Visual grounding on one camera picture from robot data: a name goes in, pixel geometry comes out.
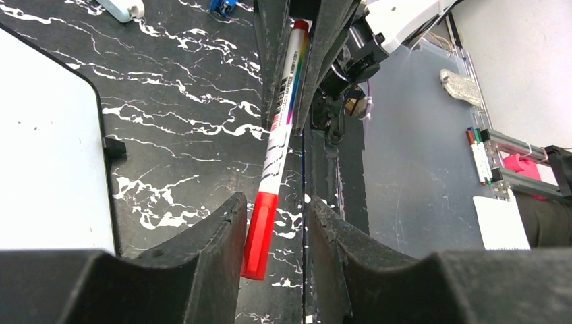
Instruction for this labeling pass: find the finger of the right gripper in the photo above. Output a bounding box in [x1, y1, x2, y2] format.
[292, 0, 360, 134]
[254, 0, 290, 130]

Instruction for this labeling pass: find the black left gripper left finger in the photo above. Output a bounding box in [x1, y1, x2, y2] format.
[1, 192, 247, 323]

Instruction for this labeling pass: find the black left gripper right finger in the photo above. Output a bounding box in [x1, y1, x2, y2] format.
[307, 197, 571, 323]

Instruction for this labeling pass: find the red capped whiteboard marker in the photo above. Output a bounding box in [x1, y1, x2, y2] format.
[241, 20, 310, 280]

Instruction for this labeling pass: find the white whiteboard black frame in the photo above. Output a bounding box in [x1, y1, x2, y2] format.
[1, 26, 117, 254]

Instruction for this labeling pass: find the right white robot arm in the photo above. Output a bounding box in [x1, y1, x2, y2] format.
[245, 1, 571, 323]

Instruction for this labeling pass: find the light blue whiteboard eraser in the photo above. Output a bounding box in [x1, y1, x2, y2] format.
[96, 0, 145, 23]

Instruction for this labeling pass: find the grey textured object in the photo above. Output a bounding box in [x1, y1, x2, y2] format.
[440, 69, 483, 107]

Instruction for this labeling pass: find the white paper pad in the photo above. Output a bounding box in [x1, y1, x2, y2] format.
[473, 196, 530, 250]

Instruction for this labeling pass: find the bundle of coloured markers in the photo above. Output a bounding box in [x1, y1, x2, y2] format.
[465, 128, 492, 186]

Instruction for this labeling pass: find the pink plastic object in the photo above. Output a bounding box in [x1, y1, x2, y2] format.
[503, 154, 542, 181]

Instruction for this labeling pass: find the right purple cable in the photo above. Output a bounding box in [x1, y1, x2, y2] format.
[365, 80, 374, 122]

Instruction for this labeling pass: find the aluminium frame rail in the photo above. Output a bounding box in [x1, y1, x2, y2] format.
[455, 47, 571, 204]

